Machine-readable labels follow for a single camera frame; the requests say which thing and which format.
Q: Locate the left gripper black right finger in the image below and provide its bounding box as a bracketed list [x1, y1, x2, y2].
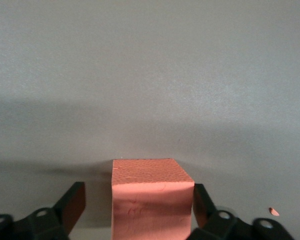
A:
[193, 183, 295, 240]

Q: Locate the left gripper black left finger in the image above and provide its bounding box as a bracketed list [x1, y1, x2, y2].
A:
[0, 181, 87, 240]

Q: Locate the orange foam block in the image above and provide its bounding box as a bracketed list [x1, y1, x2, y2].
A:
[110, 157, 196, 240]

